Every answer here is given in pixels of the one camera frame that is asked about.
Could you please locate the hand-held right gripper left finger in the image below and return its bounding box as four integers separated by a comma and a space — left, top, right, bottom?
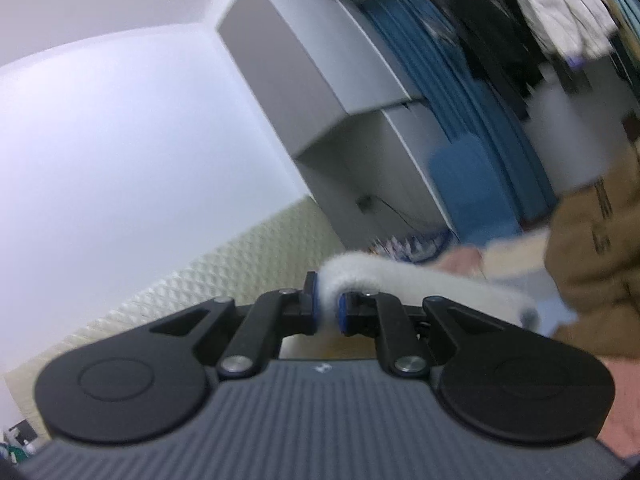
150, 271, 322, 380

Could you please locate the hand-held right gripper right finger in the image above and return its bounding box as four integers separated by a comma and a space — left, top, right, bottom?
337, 289, 507, 378

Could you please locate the white and blue fleece blanket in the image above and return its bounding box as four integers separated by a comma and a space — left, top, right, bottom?
319, 254, 542, 335

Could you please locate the cream quilted headboard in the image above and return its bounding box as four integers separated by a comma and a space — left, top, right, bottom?
0, 195, 351, 461

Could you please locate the blue curtain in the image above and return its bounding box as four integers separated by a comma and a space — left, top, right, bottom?
360, 0, 558, 226

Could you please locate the grey cabinet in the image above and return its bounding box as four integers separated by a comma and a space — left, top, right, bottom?
217, 0, 457, 242

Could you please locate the brown jacket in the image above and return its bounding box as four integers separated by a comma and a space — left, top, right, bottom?
544, 147, 640, 358

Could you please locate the black hanging coat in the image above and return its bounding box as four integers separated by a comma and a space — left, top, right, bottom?
420, 0, 546, 121

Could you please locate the white puffer jacket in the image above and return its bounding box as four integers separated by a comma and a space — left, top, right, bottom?
500, 0, 621, 61

